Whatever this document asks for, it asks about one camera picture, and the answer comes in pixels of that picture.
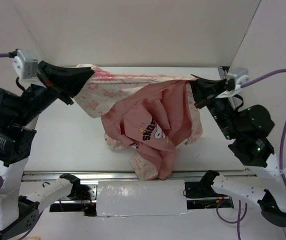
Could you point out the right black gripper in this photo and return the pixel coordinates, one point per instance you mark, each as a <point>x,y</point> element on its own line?
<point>204,90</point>

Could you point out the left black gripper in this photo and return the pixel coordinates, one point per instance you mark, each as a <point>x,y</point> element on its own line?
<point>64,81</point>

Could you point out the pink and cream jacket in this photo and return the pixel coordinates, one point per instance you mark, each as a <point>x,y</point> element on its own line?
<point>152,113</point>

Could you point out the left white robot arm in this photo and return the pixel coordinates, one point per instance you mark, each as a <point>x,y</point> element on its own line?
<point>20,213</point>

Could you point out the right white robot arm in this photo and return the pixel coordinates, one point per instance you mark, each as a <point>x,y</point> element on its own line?
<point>248,129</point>

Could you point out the white foil cover panel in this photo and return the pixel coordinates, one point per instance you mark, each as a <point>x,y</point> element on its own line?
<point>141,198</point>

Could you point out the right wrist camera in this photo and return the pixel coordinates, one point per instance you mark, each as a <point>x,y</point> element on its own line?
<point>239,77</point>

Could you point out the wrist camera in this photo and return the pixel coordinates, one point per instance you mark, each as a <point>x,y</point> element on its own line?
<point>239,77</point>
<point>25,64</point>

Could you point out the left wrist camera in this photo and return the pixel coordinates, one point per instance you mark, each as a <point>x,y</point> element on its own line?
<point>25,64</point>

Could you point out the front aluminium rail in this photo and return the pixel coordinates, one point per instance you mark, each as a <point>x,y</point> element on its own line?
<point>40,176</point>

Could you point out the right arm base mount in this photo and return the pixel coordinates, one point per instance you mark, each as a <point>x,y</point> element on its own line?
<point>201,196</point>

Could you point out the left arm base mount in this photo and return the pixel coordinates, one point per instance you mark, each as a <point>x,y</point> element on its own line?
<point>83,200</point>

